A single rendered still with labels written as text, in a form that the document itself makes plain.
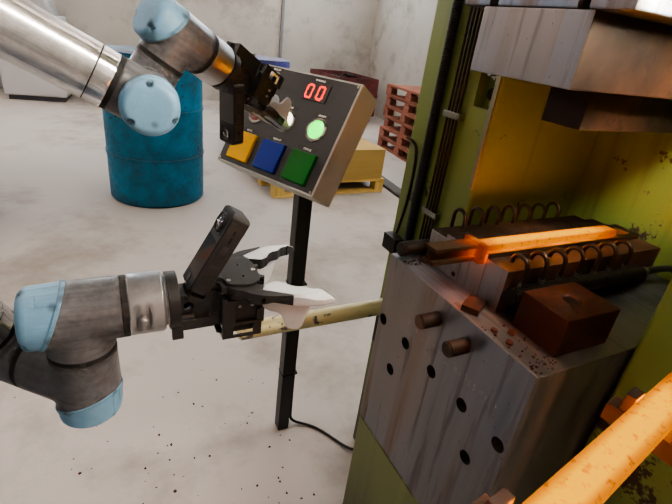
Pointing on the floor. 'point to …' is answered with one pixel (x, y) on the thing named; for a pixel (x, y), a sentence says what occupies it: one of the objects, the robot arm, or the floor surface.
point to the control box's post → (292, 285)
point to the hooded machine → (23, 84)
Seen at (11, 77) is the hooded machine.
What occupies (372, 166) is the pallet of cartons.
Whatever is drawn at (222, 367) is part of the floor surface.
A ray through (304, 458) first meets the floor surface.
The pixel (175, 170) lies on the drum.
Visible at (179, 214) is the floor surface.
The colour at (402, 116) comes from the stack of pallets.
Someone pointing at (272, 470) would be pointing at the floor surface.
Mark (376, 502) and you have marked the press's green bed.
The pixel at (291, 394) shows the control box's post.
